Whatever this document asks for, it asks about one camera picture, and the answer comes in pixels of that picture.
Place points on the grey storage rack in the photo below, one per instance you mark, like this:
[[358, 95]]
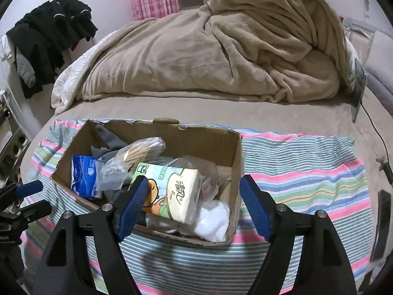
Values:
[[12, 135]]

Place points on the white metal rack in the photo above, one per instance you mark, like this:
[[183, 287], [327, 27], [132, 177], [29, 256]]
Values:
[[356, 26]]

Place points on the pile of black clothes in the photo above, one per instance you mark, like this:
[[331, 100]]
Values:
[[49, 27]]

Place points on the black smartphone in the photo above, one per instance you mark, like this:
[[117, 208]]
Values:
[[379, 224]]

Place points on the standing flat mirror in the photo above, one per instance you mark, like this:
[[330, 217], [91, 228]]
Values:
[[358, 89]]

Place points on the brown cardboard box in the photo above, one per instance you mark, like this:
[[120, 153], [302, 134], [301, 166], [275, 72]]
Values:
[[215, 147]]

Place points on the grey quilted garment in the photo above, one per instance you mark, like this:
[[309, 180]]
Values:
[[26, 67]]

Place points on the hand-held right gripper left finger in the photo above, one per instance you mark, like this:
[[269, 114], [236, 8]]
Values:
[[132, 209]]

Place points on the black charger plug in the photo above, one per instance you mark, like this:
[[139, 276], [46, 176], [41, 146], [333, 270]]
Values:
[[385, 166]]

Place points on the white leaf-patterned quilt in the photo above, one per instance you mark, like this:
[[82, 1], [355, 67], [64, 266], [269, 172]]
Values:
[[73, 70]]

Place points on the cream printed tissue pack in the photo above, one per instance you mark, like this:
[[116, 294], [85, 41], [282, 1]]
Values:
[[175, 190]]

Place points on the grey pillow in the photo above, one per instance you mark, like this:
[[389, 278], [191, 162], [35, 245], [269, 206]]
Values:
[[382, 95]]

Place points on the grey sock with grip dots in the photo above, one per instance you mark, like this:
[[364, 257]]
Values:
[[104, 138]]

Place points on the beige fleece blanket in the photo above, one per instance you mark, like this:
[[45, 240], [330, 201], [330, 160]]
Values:
[[215, 46]]

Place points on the clear plastic bag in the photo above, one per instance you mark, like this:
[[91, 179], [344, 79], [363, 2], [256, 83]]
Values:
[[208, 173]]

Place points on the white sock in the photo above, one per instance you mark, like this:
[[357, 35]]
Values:
[[211, 221]]

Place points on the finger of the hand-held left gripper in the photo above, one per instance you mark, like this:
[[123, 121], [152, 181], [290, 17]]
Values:
[[29, 188], [33, 210]]

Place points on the blue tissue packet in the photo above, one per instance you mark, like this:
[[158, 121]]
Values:
[[84, 176]]

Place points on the striped pastel cloth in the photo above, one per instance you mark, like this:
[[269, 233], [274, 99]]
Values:
[[301, 172]]

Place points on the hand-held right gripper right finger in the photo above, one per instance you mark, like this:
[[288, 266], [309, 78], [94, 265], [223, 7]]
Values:
[[256, 209]]

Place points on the bag of cotton swabs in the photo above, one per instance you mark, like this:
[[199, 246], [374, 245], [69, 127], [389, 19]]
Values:
[[132, 156]]

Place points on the white pillow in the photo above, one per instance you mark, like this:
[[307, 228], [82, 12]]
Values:
[[379, 55]]

